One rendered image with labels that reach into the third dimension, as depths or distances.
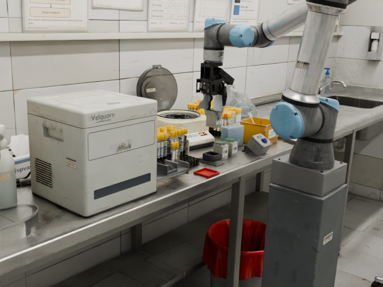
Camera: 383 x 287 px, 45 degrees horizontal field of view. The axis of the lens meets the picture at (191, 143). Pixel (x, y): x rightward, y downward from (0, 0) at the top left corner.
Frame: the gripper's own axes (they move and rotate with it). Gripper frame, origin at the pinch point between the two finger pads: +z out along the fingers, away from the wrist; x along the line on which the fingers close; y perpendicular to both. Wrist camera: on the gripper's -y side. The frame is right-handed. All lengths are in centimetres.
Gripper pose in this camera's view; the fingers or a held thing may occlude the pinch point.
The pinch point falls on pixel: (214, 114)
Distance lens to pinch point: 176.2
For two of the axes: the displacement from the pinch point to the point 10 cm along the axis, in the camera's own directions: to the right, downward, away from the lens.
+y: -6.4, 1.8, -7.5
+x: 7.7, 1.9, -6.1
